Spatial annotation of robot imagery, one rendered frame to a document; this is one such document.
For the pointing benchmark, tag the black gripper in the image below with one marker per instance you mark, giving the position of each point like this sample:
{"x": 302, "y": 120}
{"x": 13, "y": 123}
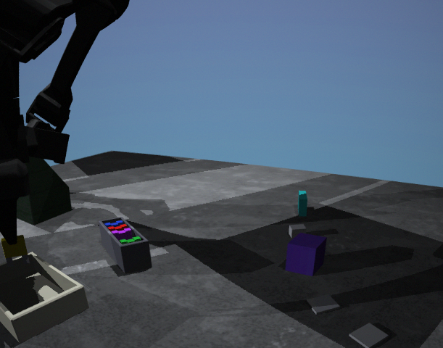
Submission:
{"x": 14, "y": 179}

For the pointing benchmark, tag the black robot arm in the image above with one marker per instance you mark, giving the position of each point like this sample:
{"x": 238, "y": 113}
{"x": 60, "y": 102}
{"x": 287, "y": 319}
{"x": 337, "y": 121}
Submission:
{"x": 29, "y": 27}

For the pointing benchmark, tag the cyan block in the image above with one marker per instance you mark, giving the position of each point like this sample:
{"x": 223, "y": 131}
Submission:
{"x": 302, "y": 203}

